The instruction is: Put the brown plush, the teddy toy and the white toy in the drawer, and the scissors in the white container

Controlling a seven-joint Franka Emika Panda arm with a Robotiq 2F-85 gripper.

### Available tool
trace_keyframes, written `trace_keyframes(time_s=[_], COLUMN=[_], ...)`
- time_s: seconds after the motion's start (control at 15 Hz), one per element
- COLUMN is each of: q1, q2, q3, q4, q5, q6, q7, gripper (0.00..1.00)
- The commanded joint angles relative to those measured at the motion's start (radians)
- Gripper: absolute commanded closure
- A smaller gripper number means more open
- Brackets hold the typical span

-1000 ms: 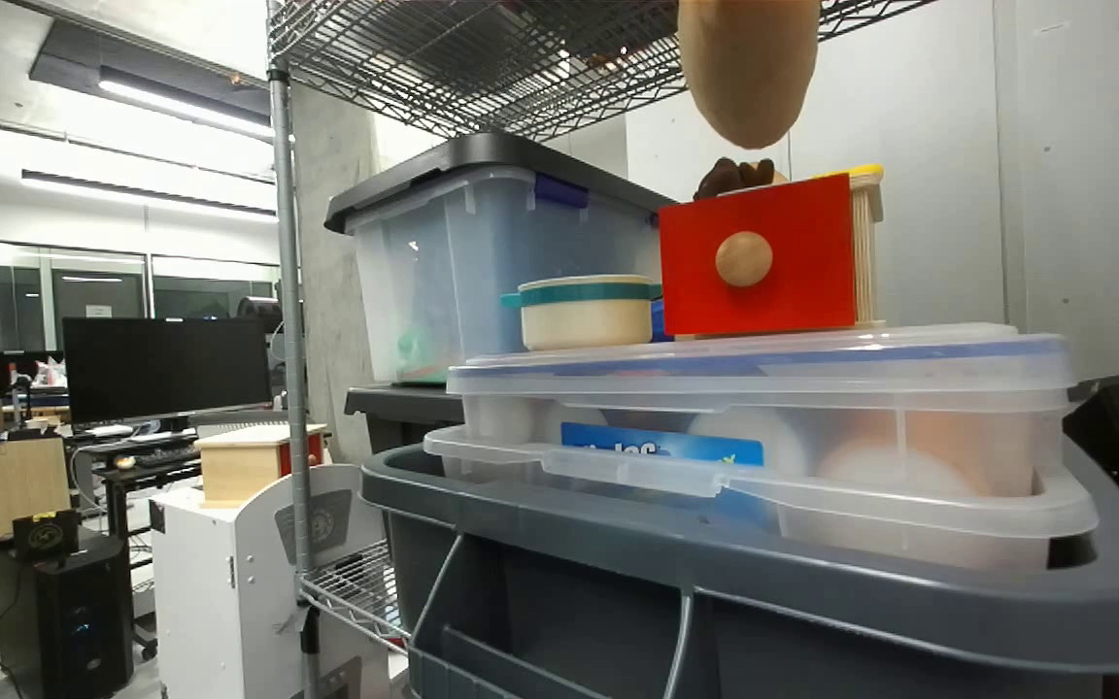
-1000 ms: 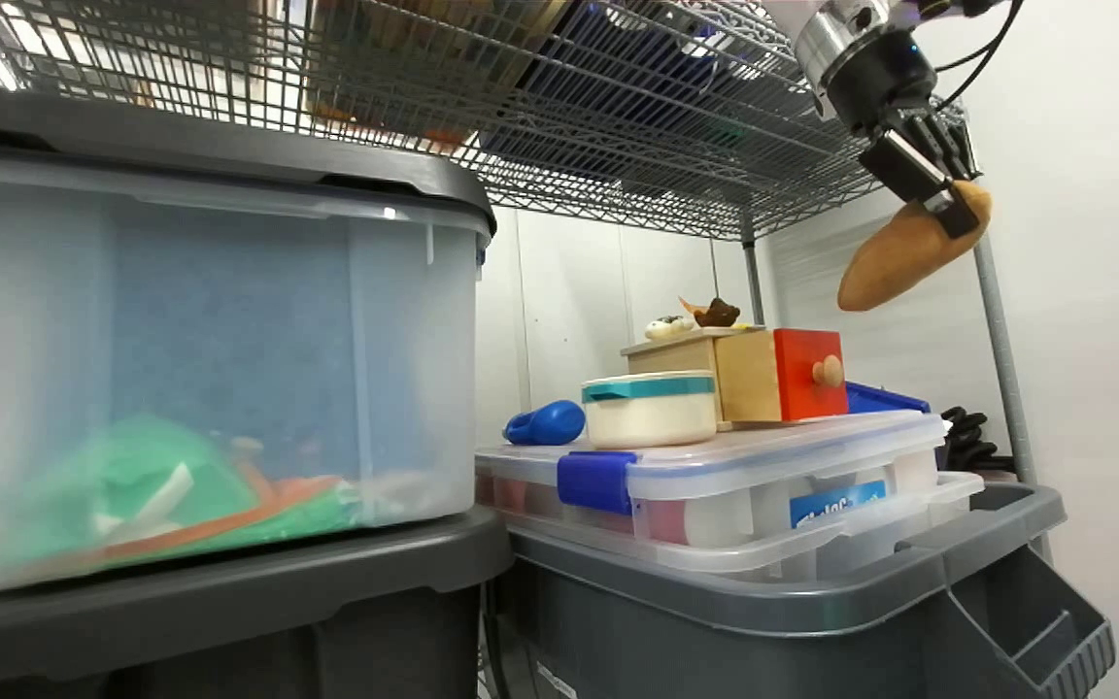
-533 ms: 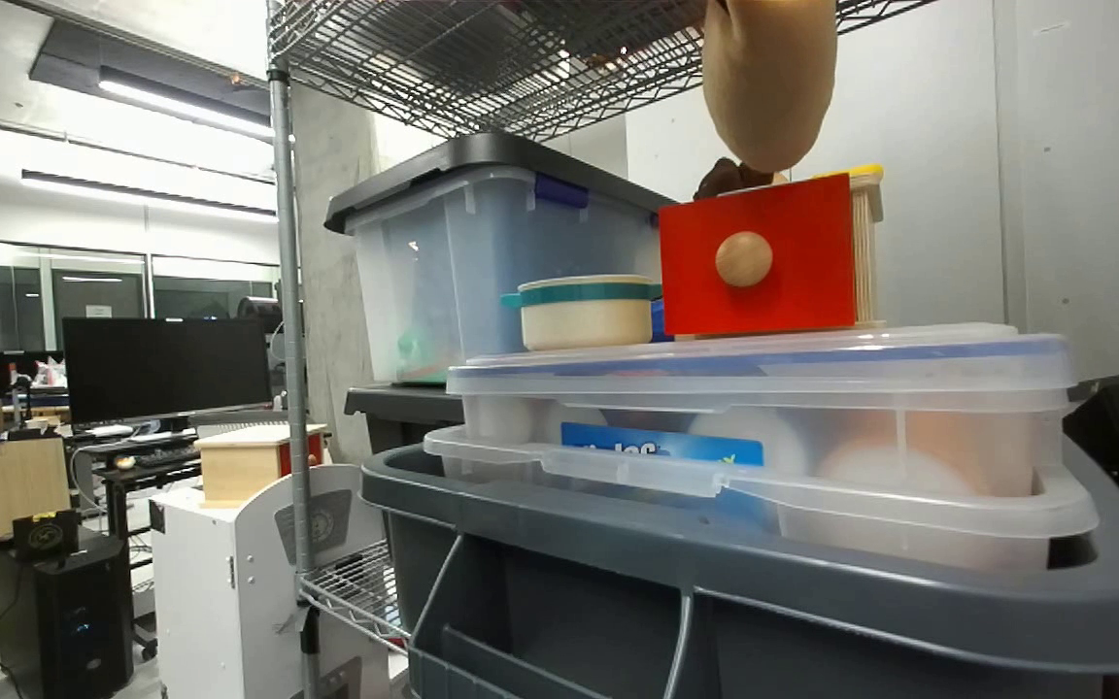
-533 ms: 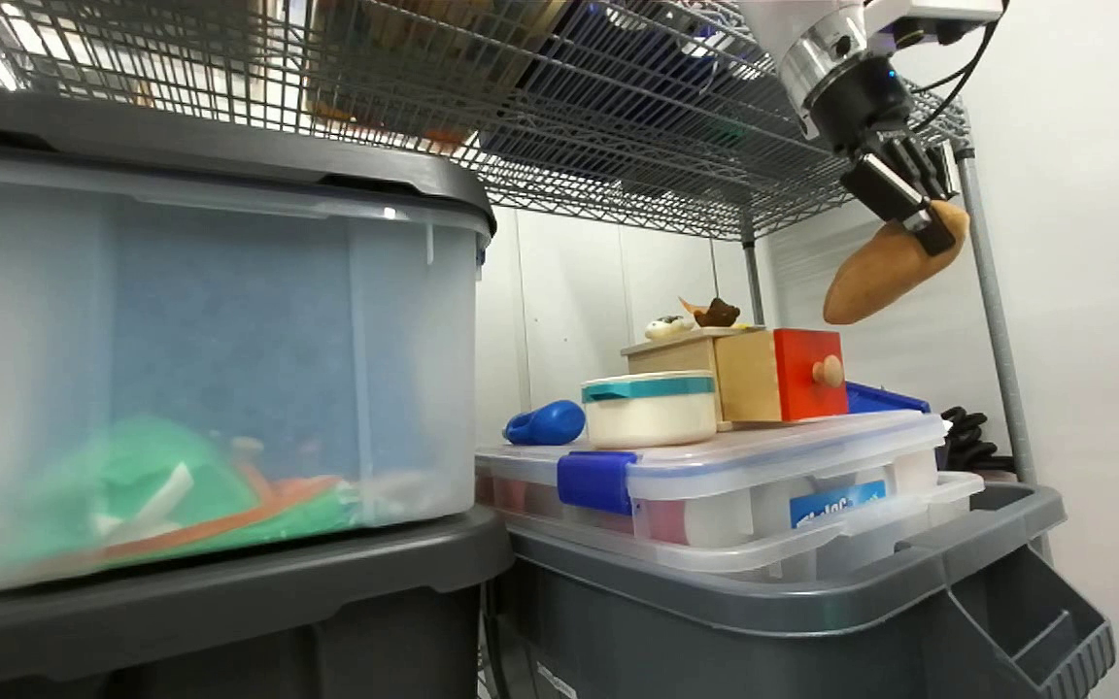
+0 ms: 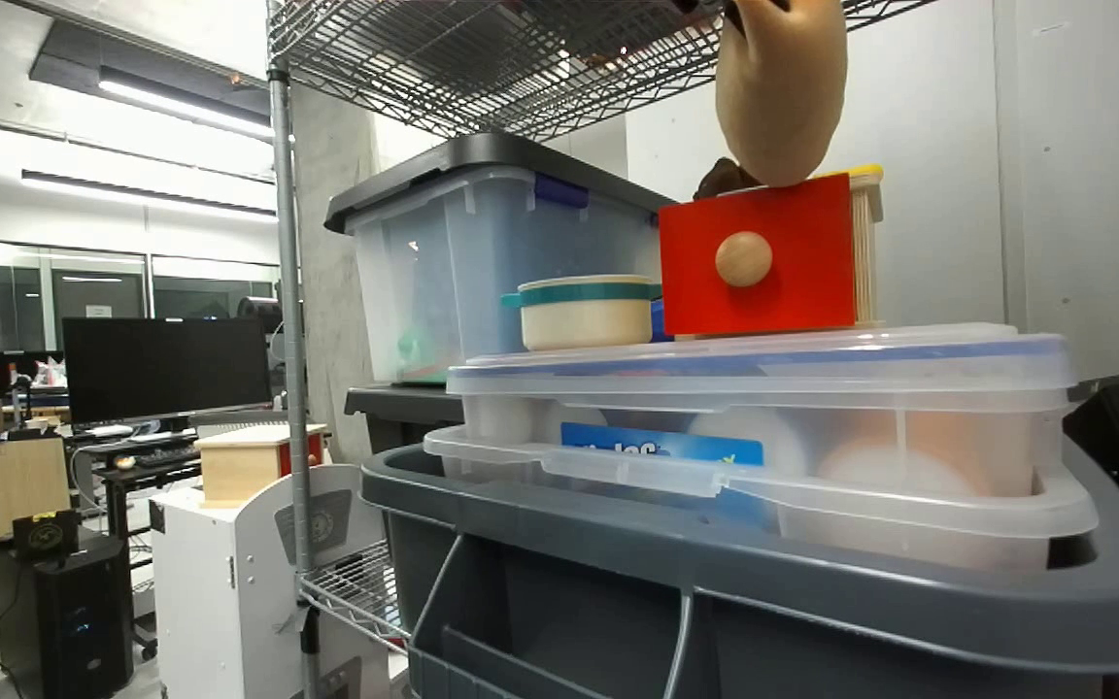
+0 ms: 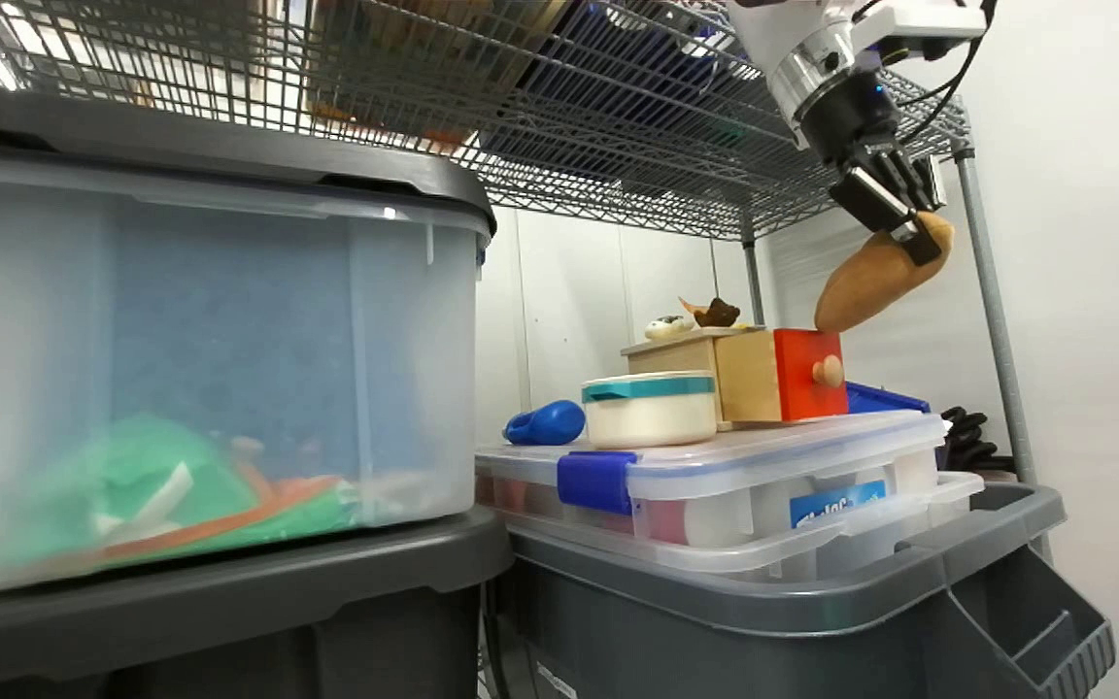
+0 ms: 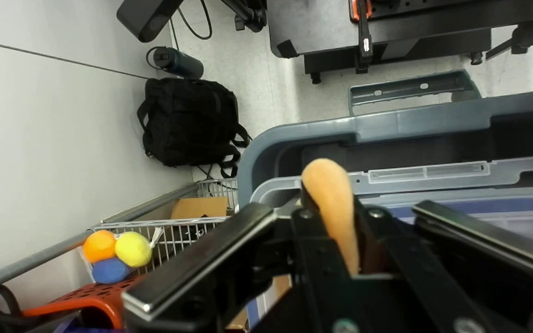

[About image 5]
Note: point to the thin ceiling light strip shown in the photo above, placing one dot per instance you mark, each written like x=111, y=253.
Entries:
x=146, y=191

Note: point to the light wooden drawer box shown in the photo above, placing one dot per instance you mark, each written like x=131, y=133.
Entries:
x=866, y=257

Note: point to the black computer monitor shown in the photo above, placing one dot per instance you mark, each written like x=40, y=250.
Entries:
x=164, y=369

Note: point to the cream bowl with teal rim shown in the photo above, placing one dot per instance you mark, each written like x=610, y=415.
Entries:
x=585, y=323

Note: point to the clear plastic container blue label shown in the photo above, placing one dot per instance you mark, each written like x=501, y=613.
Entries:
x=844, y=518

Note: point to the black cart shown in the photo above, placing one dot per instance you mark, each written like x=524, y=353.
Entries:
x=132, y=459

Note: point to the red-front wooden drawer with knob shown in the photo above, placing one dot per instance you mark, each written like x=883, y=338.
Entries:
x=793, y=221

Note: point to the ceiling light with grey housing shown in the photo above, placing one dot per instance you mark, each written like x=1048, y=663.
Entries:
x=171, y=104

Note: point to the tan box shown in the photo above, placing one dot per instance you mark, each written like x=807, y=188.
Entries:
x=237, y=467

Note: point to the blue ball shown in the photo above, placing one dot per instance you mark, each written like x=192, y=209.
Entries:
x=653, y=323

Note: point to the grey plastic tote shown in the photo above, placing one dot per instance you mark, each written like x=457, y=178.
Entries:
x=844, y=608

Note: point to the black computer tower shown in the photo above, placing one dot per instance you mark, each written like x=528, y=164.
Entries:
x=60, y=624

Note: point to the white cabinet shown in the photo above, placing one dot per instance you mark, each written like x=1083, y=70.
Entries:
x=216, y=586

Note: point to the large clear lidded plastic container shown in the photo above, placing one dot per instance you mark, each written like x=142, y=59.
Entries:
x=777, y=391

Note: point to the cardboard box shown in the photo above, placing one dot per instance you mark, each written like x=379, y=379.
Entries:
x=18, y=478

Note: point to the clear storage bin dark lid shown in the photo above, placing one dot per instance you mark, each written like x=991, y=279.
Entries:
x=443, y=285

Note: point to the dark brown teddy toy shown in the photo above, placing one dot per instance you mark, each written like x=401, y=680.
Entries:
x=719, y=180

